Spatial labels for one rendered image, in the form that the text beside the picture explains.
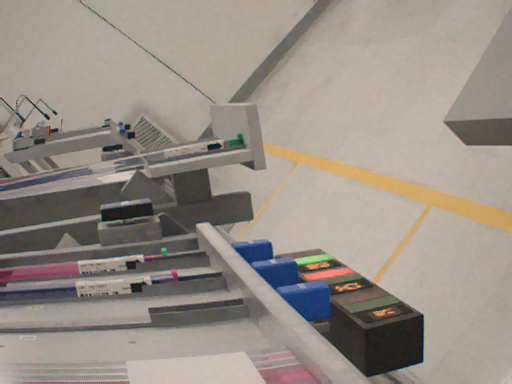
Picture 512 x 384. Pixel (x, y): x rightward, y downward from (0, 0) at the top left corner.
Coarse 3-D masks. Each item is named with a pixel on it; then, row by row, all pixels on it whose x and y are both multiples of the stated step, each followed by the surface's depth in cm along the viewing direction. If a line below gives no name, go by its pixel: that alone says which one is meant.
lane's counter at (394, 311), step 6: (396, 306) 65; (402, 306) 64; (366, 312) 65; (372, 312) 64; (378, 312) 64; (384, 312) 64; (390, 312) 63; (396, 312) 63; (402, 312) 63; (408, 312) 62; (360, 318) 63; (366, 318) 63; (372, 318) 63; (378, 318) 62; (384, 318) 62
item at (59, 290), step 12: (156, 276) 76; (168, 276) 75; (0, 288) 74; (12, 288) 74; (24, 288) 74; (36, 288) 74; (48, 288) 74; (60, 288) 74; (72, 288) 74; (0, 300) 73; (12, 300) 73
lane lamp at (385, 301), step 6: (372, 300) 68; (378, 300) 68; (384, 300) 67; (390, 300) 67; (396, 300) 66; (342, 306) 68; (348, 306) 68; (354, 306) 67; (360, 306) 67; (366, 306) 66; (372, 306) 66; (378, 306) 66; (384, 306) 66; (354, 312) 65
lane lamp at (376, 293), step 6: (354, 294) 71; (360, 294) 71; (366, 294) 70; (372, 294) 70; (378, 294) 70; (384, 294) 69; (390, 294) 69; (336, 300) 70; (342, 300) 70; (348, 300) 69; (354, 300) 69; (360, 300) 69; (366, 300) 69
